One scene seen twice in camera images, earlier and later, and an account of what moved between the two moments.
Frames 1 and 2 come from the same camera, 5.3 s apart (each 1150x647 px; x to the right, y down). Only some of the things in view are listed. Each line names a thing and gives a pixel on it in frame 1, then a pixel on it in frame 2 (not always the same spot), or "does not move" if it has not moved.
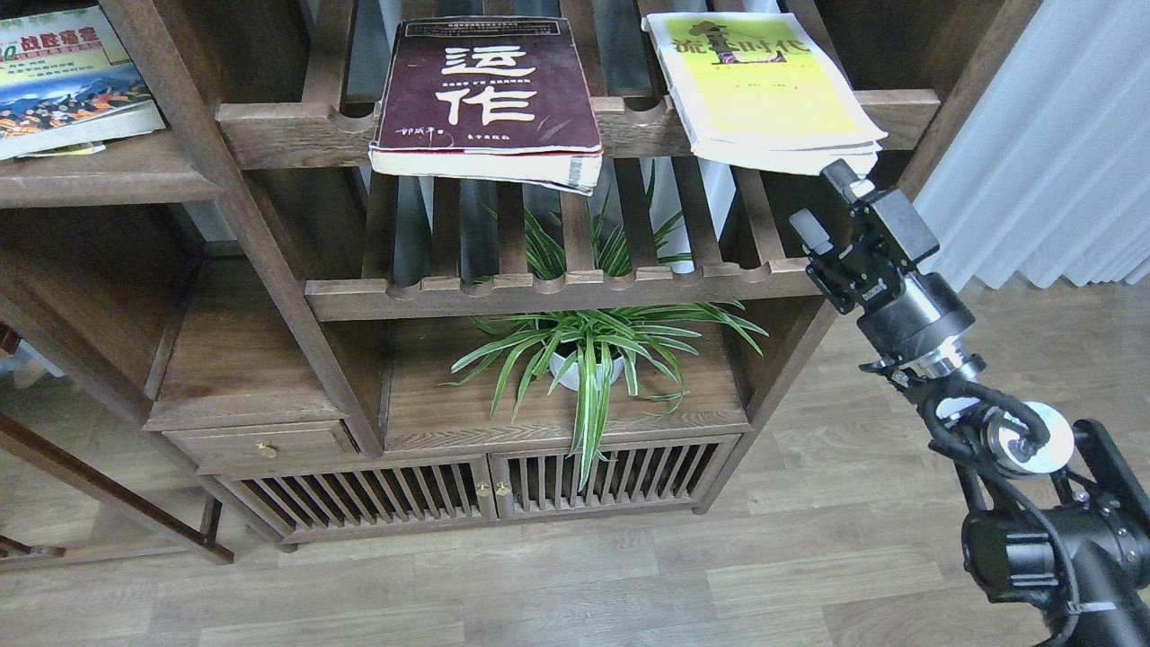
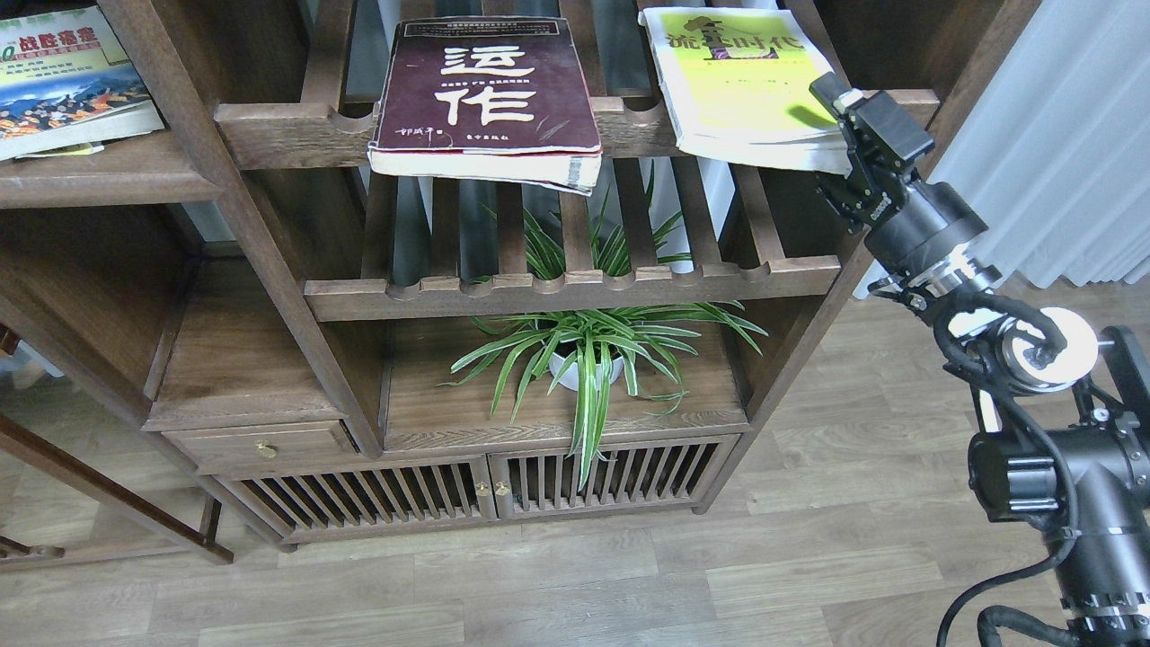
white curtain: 1048,173 does not move
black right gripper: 911,320 -> 912,227
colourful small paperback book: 67,87 does not move
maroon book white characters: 502,99 does not move
